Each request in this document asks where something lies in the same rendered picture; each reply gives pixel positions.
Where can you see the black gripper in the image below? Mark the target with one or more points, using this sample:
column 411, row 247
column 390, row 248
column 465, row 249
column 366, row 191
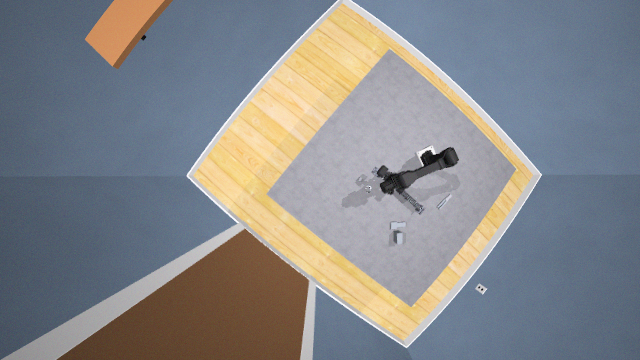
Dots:
column 383, row 171

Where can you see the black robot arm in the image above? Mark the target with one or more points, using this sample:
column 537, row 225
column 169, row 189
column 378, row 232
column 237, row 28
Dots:
column 407, row 178

